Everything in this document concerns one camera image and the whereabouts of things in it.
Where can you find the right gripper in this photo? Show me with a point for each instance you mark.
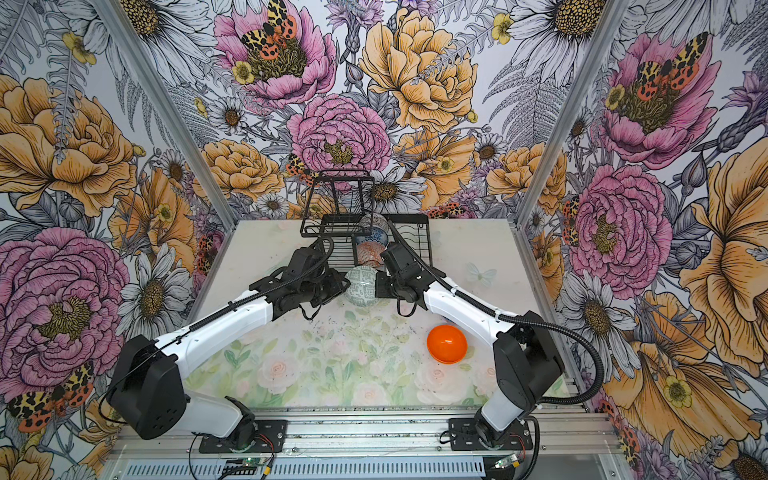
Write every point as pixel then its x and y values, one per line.
pixel 381 292

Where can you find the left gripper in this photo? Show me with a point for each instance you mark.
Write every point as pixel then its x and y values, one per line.
pixel 335 278

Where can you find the orange patterned bowl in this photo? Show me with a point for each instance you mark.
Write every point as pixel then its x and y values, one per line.
pixel 369 253

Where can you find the green patterned bowl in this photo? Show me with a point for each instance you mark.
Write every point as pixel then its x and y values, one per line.
pixel 362 286

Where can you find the blue floral bowl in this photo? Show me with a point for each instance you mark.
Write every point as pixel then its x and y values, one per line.
pixel 382 240

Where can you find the maroon patterned white bowl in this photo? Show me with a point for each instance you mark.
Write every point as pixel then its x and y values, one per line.
pixel 374 220

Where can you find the black wire dish rack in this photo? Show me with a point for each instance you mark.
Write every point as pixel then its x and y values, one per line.
pixel 336 200

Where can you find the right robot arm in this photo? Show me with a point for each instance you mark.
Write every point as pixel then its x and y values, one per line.
pixel 526 360

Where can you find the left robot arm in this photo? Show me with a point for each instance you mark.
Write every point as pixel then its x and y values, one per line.
pixel 147 389

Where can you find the plain orange bowl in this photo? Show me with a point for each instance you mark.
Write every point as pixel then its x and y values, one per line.
pixel 447 344

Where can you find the green circuit board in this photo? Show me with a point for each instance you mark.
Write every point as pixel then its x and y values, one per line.
pixel 248 466

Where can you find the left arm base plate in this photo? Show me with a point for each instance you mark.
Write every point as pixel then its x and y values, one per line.
pixel 264 436

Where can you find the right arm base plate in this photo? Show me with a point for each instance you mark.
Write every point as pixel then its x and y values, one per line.
pixel 472 434

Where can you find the aluminium front rail frame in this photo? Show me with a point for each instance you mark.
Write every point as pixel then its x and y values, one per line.
pixel 388 443

